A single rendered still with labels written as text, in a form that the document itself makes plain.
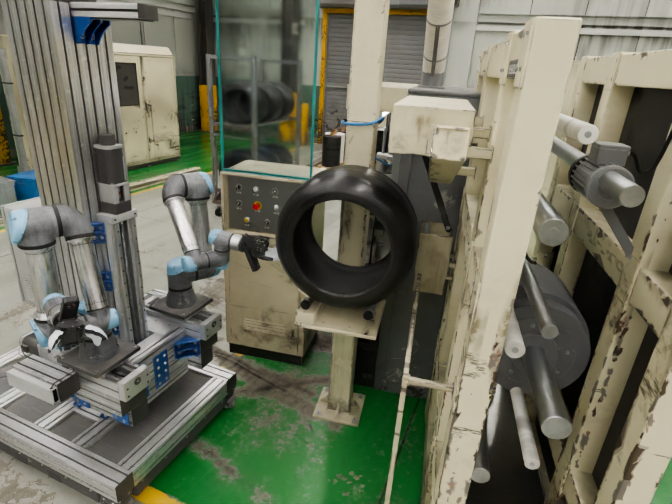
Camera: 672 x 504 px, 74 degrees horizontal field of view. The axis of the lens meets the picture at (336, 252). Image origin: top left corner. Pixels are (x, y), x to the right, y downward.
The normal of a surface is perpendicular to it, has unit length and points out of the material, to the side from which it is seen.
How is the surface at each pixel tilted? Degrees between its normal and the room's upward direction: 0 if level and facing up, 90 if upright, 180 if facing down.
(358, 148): 90
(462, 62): 90
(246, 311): 90
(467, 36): 90
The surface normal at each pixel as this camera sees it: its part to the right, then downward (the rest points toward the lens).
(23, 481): 0.06, -0.92
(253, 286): -0.22, 0.36
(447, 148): -0.19, 0.06
